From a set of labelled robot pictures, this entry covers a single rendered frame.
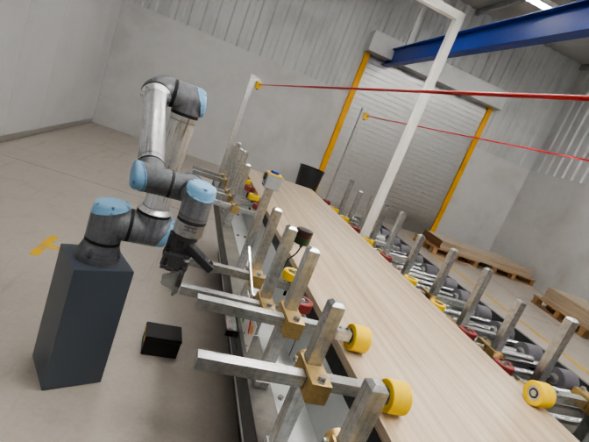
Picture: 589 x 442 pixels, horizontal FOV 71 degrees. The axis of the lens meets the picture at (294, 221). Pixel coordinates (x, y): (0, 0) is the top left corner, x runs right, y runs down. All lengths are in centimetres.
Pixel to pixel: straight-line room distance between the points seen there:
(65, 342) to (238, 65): 760
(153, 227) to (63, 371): 76
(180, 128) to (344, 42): 782
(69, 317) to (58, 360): 22
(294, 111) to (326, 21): 189
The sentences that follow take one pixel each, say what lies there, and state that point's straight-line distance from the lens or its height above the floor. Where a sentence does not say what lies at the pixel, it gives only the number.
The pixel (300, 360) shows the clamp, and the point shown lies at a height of 96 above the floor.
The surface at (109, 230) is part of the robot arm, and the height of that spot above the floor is 77.
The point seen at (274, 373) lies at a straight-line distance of 96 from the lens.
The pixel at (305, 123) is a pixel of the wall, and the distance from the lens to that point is 925.
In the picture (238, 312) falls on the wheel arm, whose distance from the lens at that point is 115.
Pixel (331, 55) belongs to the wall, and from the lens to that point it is 940.
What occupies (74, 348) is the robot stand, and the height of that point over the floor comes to 21.
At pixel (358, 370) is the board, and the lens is 124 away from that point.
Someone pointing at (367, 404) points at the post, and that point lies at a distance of 78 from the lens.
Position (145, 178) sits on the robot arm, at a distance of 134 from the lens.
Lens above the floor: 147
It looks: 13 degrees down
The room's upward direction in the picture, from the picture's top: 21 degrees clockwise
